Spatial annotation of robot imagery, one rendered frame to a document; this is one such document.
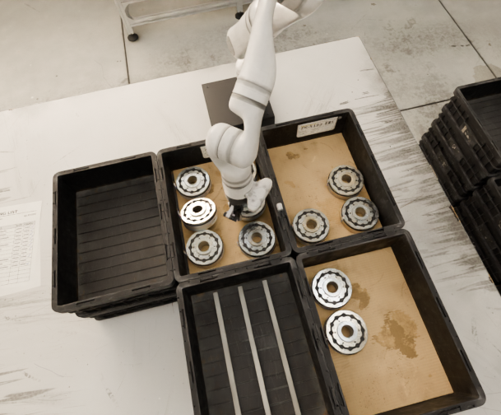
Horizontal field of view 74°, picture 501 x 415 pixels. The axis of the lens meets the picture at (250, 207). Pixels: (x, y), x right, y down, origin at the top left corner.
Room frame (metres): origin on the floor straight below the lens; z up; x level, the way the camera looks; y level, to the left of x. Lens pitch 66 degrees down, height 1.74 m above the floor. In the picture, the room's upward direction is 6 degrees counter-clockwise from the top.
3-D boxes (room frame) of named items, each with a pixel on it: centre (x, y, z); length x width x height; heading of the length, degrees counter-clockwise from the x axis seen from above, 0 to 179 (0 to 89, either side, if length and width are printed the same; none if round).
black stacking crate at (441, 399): (0.05, -0.27, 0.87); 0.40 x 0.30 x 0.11; 8
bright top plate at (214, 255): (0.29, 0.14, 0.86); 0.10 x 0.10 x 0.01
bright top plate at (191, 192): (0.50, 0.16, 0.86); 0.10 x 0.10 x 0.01
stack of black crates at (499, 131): (0.81, -1.11, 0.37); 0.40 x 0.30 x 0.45; 8
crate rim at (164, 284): (0.36, 0.38, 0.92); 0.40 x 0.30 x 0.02; 8
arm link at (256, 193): (0.38, 0.01, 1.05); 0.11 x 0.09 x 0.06; 55
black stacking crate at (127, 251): (0.36, 0.38, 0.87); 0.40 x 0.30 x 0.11; 8
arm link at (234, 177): (0.39, 0.03, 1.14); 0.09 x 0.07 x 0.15; 56
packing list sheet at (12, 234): (0.41, 0.82, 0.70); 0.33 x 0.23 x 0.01; 8
